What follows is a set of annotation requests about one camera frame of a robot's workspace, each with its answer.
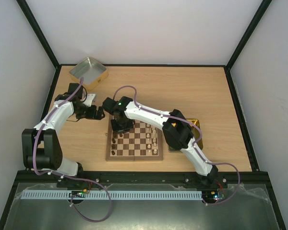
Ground empty silver gold tin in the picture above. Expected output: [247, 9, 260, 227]
[69, 57, 108, 91]

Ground black cage frame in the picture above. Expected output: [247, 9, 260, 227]
[0, 0, 287, 230]

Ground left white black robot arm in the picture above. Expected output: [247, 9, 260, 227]
[22, 83, 105, 177]

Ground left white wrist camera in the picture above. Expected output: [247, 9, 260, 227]
[83, 93, 96, 107]

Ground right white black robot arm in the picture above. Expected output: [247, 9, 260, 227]
[102, 96, 218, 188]

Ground wooden chess board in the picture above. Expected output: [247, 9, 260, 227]
[105, 115, 163, 161]

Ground purple cable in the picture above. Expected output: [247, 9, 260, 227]
[33, 76, 113, 222]
[114, 85, 241, 206]

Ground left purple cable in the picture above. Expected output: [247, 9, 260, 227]
[33, 76, 113, 222]

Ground grey slotted cable duct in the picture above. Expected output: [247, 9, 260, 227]
[21, 190, 202, 200]

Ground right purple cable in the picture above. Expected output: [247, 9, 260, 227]
[114, 85, 241, 206]

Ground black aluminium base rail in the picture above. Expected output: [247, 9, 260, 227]
[14, 169, 269, 189]

